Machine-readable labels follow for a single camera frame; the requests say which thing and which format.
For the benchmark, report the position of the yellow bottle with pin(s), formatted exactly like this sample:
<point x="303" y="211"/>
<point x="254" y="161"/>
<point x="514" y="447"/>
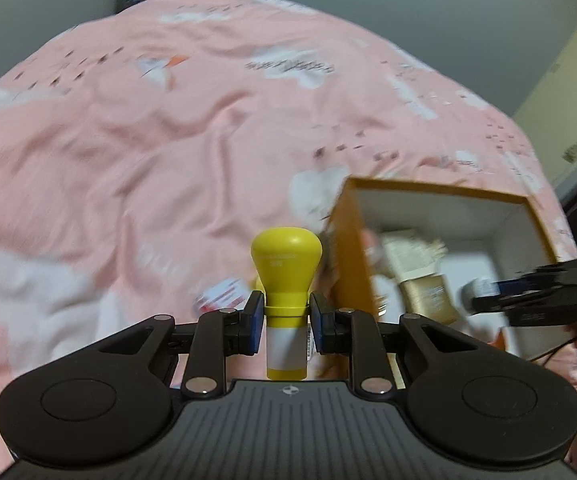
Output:
<point x="286" y="270"/>

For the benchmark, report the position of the gold jar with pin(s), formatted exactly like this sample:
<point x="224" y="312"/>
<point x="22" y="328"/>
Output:
<point x="431" y="297"/>

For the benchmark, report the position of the red and white packet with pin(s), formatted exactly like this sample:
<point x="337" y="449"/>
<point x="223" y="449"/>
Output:
<point x="218" y="296"/>

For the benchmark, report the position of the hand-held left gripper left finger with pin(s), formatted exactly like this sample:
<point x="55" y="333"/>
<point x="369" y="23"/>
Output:
<point x="255" y="321"/>

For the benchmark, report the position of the pink printed blanket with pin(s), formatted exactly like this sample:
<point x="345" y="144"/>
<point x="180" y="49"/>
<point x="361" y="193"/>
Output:
<point x="143" y="150"/>

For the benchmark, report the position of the cream door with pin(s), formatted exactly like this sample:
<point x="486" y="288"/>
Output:
<point x="568" y="85"/>

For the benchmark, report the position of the orange cardboard box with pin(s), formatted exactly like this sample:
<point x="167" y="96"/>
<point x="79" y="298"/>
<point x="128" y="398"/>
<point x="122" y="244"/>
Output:
<point x="348" y="240"/>

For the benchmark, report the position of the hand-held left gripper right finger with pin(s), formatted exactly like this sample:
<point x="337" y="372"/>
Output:
<point x="317" y="324"/>

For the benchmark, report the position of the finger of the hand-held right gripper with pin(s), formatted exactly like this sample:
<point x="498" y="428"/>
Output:
<point x="528" y="280"/>
<point x="493" y="304"/>

